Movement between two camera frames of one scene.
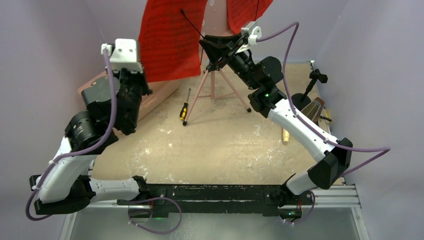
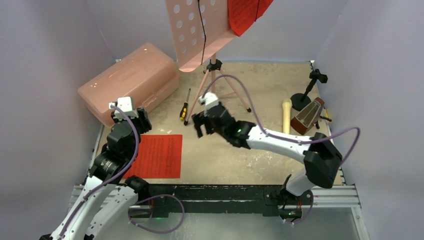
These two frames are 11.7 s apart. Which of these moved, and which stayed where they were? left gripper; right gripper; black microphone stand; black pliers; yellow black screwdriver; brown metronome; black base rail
Moved: right gripper; left gripper
Stayed: brown metronome; black microphone stand; black base rail; black pliers; yellow black screwdriver
